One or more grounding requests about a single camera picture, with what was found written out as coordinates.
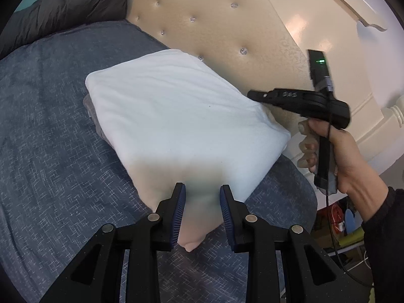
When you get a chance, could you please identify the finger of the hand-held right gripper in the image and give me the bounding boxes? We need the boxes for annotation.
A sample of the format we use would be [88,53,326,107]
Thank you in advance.
[246,89,286,107]

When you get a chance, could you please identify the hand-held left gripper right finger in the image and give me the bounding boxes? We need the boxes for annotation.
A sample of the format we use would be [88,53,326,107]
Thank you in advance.
[219,184,371,303]

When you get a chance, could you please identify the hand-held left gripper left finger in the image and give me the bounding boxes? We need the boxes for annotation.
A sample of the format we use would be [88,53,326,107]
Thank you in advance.
[39,182,187,303]

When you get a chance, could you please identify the white long-sleeved shirt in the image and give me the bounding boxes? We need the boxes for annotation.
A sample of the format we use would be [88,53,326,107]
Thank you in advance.
[85,48,292,253]

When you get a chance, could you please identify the person's right forearm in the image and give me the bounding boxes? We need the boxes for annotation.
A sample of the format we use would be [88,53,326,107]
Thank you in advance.
[345,175,404,303]

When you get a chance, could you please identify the folded grey clothes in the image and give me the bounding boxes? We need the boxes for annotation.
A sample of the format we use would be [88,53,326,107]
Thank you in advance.
[82,94,110,140]

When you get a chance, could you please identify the person's right hand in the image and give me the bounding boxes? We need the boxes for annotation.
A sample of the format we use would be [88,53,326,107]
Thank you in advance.
[297,119,378,198]

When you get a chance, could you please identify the cream tufted headboard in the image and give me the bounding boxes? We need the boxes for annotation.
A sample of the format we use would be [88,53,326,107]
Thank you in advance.
[125,0,404,211]

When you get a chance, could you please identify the orange floor item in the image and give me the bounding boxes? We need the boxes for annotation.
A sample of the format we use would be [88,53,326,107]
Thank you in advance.
[330,204,348,234]

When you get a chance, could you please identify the blue round floor item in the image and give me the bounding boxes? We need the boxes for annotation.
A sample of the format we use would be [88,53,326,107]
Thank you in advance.
[345,209,359,234]

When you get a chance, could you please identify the yellow-green floor item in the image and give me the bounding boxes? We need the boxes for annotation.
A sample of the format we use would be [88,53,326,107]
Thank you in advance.
[338,227,366,248]

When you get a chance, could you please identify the bed with blue sheet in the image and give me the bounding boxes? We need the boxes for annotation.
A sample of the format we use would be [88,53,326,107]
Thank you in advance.
[0,19,318,303]

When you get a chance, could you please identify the dark grey rolled duvet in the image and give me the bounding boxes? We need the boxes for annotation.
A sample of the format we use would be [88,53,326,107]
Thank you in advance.
[0,0,131,59]

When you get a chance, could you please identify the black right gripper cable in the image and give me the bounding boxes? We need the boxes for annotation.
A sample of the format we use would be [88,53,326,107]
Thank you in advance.
[324,192,375,288]

